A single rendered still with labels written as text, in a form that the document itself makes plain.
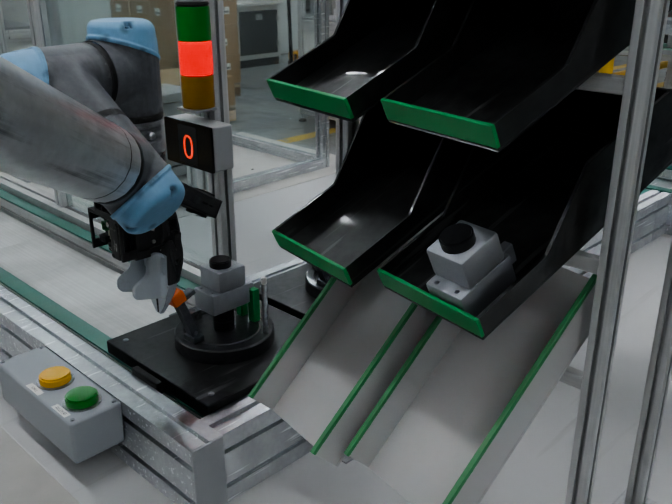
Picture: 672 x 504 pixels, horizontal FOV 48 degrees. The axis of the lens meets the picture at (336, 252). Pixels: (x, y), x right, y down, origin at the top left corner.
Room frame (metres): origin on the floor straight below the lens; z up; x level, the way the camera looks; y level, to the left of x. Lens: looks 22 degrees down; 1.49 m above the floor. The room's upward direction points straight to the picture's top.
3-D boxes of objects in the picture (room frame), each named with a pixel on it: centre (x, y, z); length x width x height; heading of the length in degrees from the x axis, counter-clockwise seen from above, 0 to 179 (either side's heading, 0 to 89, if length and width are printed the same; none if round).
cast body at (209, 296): (0.96, 0.15, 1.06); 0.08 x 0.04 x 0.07; 136
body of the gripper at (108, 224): (0.87, 0.24, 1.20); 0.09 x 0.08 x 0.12; 136
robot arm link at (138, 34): (0.87, 0.24, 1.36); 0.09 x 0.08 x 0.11; 147
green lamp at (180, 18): (1.17, 0.21, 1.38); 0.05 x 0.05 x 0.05
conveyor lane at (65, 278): (1.18, 0.36, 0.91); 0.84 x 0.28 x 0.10; 46
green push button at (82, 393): (0.81, 0.32, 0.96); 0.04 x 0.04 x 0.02
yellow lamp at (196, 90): (1.17, 0.21, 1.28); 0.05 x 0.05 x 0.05
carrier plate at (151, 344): (0.95, 0.16, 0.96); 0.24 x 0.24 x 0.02; 46
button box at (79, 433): (0.86, 0.37, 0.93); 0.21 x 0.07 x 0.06; 46
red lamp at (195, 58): (1.17, 0.21, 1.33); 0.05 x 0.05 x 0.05
